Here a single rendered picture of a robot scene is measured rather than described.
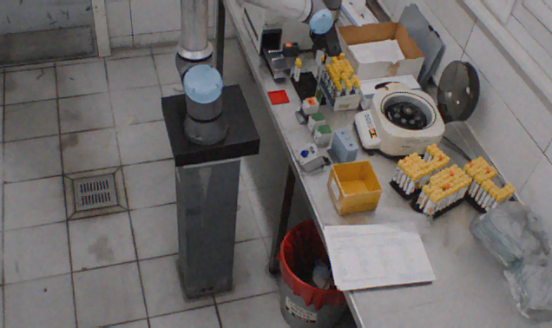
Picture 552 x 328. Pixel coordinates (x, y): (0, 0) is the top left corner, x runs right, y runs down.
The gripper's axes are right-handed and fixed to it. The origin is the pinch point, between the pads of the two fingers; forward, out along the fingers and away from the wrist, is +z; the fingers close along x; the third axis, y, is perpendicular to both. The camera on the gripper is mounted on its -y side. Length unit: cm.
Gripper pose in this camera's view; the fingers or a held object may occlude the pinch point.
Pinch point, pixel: (321, 66)
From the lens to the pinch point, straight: 215.0
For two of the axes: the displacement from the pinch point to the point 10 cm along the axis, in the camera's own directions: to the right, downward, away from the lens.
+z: -0.9, 6.7, 7.4
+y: -2.9, -7.3, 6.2
